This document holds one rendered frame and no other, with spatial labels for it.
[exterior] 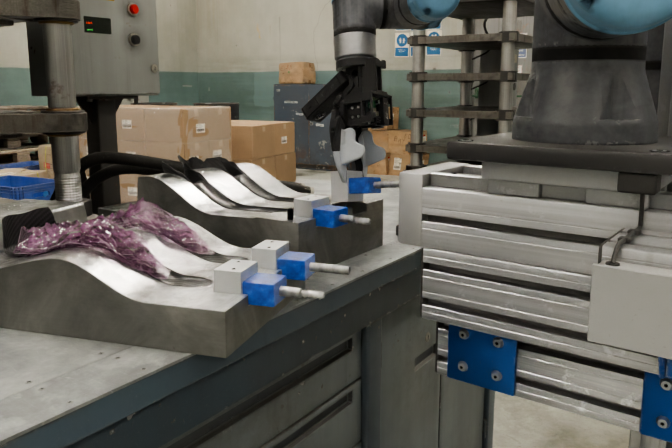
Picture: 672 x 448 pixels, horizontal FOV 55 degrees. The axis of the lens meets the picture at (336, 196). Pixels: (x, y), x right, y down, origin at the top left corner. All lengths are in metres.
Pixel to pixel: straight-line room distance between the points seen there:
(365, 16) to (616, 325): 0.72
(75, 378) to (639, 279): 0.55
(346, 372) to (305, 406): 0.12
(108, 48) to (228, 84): 8.20
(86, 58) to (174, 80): 8.31
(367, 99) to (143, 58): 0.94
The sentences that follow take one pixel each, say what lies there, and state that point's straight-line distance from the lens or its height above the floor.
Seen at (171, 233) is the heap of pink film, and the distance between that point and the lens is 0.94.
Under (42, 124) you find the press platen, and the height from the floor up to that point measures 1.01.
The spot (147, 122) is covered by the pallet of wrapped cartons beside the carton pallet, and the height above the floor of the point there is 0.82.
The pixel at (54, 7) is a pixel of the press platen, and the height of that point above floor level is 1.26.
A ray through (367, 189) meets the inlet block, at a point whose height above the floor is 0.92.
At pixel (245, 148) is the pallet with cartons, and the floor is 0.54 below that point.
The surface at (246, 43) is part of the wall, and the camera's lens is 9.75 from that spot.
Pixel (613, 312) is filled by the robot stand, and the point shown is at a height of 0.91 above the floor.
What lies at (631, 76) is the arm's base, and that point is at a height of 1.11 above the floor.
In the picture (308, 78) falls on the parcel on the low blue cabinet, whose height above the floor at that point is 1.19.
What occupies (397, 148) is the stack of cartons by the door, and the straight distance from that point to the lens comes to 7.91.
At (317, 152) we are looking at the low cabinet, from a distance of 8.36.
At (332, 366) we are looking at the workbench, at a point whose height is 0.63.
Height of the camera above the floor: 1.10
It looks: 10 degrees down
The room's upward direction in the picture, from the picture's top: straight up
